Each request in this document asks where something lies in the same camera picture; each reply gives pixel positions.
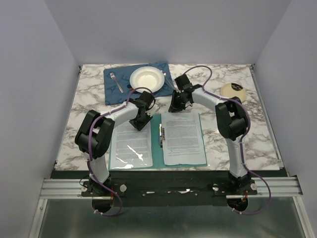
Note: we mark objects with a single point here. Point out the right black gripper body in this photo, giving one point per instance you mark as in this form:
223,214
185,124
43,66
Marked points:
186,101

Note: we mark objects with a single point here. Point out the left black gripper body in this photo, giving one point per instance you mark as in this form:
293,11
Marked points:
146,111

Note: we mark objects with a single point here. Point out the teal paper folder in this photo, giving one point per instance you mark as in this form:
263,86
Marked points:
157,151

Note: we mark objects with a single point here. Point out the single printed paper sheet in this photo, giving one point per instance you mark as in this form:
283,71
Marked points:
130,148

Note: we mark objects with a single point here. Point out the printed paper sheets stack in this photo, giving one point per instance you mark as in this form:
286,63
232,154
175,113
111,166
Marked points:
183,143

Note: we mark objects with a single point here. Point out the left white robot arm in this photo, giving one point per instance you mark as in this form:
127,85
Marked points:
95,133

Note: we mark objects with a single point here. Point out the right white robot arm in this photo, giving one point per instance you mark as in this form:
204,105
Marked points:
232,123

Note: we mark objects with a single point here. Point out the metal folder clip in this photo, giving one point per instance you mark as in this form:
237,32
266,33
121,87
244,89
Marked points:
161,135

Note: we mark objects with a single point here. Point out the white round bowl plate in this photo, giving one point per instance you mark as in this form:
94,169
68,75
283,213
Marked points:
148,77

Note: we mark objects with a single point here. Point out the blue cloth placemat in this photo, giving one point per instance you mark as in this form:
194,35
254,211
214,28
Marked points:
114,96

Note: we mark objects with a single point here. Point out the silver fork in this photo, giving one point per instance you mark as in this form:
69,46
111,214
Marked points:
115,80

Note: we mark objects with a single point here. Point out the beige small dish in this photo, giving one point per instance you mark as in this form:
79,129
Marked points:
231,90

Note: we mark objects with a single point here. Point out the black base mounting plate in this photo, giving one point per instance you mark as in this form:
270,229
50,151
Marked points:
151,189

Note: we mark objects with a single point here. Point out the aluminium rail frame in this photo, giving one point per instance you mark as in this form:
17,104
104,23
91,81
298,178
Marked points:
276,211

